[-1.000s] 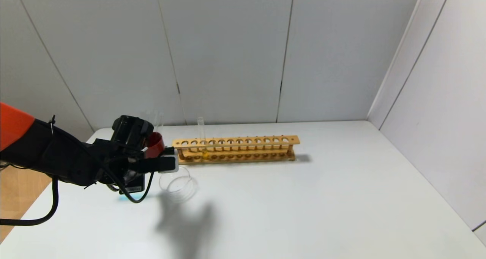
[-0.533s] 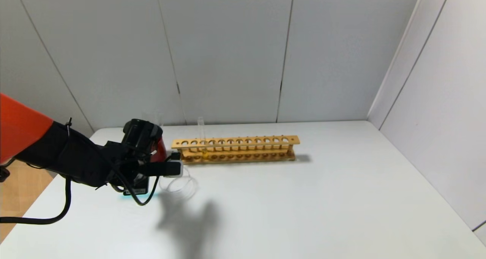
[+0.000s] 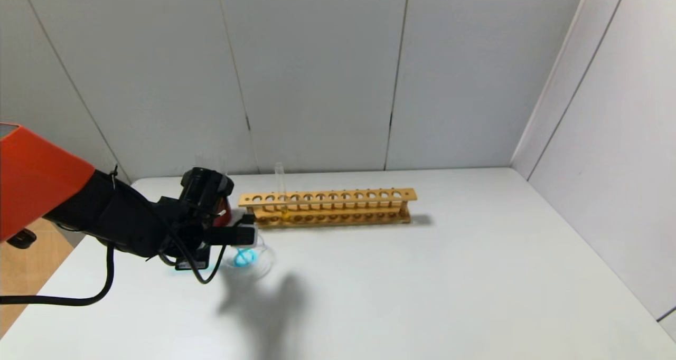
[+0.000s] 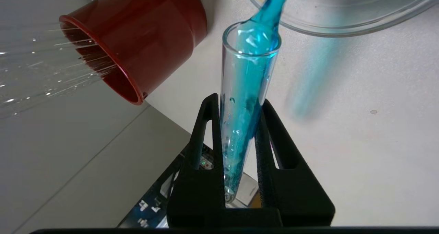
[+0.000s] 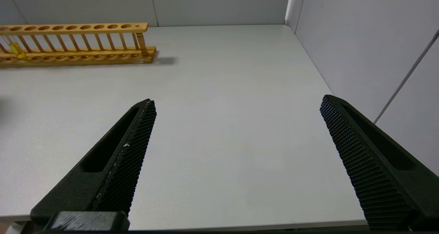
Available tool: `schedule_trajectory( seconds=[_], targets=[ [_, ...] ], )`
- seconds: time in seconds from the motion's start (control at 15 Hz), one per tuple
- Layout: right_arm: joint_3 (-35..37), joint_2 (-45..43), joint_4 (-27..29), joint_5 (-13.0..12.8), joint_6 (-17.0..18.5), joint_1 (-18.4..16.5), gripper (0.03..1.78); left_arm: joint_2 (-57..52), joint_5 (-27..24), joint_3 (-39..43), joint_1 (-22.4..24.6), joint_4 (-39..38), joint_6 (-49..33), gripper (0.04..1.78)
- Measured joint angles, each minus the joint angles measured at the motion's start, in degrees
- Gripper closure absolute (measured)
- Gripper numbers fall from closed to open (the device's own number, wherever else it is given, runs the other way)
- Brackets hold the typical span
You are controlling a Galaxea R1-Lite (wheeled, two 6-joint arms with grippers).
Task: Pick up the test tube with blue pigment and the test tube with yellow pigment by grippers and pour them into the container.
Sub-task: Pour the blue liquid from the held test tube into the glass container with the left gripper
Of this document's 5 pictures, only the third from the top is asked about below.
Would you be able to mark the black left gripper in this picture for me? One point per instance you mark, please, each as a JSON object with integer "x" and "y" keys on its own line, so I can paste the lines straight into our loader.
{"x": 193, "y": 261}

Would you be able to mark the test tube with blue pigment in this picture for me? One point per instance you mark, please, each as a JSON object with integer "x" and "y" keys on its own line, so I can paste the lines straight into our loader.
{"x": 257, "y": 239}

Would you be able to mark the test tube with yellow pigment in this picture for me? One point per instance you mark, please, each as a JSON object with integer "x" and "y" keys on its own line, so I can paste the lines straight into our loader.
{"x": 285, "y": 213}

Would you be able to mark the orange and black left arm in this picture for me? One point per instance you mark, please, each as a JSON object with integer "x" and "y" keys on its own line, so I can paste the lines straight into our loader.
{"x": 37, "y": 175}

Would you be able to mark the wooden test tube rack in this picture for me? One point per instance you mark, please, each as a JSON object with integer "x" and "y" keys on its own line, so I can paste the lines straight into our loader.
{"x": 327, "y": 196}

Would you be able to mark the dark red cup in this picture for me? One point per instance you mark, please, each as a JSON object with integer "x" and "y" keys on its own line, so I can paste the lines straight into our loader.
{"x": 224, "y": 215}

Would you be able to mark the clear glass beaker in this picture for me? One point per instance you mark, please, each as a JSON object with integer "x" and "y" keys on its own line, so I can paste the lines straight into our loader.
{"x": 264, "y": 266}

